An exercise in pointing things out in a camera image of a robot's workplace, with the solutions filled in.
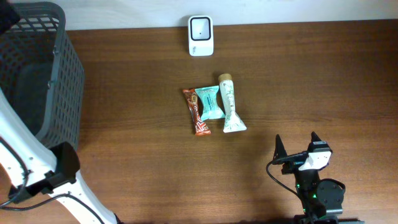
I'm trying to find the white bamboo conditioner tube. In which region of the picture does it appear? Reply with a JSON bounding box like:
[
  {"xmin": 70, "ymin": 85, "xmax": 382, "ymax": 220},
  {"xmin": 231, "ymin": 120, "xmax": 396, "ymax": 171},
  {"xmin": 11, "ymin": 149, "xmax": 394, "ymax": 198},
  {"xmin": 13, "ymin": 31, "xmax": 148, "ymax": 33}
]
[{"xmin": 218, "ymin": 73, "xmax": 247, "ymax": 133}]

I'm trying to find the teal wipes packet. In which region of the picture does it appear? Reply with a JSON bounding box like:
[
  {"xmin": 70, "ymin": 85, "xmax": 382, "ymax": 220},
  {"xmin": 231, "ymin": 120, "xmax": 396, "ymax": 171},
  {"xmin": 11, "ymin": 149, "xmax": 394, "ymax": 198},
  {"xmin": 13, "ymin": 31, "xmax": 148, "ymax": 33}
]
[{"xmin": 195, "ymin": 86, "xmax": 225, "ymax": 121}]

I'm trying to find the brown chocolate bar wrapper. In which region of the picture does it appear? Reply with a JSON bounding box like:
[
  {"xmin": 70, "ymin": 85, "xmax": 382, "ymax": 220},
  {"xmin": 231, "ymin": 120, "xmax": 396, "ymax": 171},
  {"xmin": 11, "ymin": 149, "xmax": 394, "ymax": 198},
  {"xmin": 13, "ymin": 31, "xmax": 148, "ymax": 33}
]
[{"xmin": 182, "ymin": 89, "xmax": 211, "ymax": 136}]

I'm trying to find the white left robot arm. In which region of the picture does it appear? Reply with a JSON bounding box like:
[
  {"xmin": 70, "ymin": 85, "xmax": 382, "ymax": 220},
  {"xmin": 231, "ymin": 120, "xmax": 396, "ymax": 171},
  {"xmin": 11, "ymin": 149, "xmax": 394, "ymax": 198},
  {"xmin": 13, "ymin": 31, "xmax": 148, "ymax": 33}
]
[{"xmin": 1, "ymin": 93, "xmax": 121, "ymax": 223}]

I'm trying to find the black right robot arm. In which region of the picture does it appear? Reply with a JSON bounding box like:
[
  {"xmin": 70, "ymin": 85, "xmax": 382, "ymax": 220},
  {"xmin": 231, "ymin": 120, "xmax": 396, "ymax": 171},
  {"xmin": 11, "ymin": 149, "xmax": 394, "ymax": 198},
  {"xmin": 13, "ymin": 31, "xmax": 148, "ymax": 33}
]
[{"xmin": 269, "ymin": 132, "xmax": 346, "ymax": 223}]

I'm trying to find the white barcode scanner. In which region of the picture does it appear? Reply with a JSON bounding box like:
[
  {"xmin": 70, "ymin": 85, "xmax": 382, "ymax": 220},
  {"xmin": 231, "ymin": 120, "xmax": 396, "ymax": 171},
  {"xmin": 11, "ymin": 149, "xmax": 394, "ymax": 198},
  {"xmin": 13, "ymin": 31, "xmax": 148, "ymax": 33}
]
[{"xmin": 188, "ymin": 15, "xmax": 214, "ymax": 57}]

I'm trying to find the dark grey plastic basket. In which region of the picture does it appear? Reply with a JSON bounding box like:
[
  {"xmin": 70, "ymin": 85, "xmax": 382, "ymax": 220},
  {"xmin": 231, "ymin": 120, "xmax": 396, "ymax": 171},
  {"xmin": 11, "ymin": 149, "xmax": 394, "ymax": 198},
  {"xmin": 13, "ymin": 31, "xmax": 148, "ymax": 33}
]
[{"xmin": 1, "ymin": 2, "xmax": 85, "ymax": 149}]

